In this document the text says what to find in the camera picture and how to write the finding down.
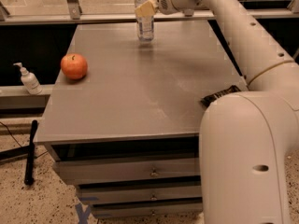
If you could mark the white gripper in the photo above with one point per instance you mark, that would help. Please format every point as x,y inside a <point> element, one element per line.
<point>167,7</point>

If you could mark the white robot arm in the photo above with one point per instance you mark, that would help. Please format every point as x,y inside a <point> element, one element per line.
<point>245,136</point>

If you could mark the white pump dispenser bottle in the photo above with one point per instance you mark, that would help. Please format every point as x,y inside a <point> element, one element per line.
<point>29,80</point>

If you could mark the red apple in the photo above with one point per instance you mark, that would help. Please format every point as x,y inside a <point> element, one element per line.
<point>74,66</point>

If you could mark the black snack bar wrapper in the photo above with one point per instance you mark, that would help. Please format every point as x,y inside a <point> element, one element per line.
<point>206,101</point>

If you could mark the grey drawer cabinet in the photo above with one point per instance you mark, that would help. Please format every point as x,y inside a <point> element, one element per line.
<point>136,100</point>

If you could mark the top grey drawer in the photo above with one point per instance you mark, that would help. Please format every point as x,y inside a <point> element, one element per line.
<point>126,169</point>

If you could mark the grey drawer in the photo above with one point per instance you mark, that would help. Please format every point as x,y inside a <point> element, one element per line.
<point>146,209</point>
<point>94,196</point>
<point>126,169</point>

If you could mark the black pole stand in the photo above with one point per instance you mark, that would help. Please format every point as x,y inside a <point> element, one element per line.
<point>27,152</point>

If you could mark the middle grey drawer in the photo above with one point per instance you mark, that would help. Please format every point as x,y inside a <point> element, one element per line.
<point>94,196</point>

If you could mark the bottom grey drawer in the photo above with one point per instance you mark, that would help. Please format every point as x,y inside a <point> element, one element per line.
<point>146,209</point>

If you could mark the metal railing frame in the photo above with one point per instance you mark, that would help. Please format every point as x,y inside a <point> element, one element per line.
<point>74,11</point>

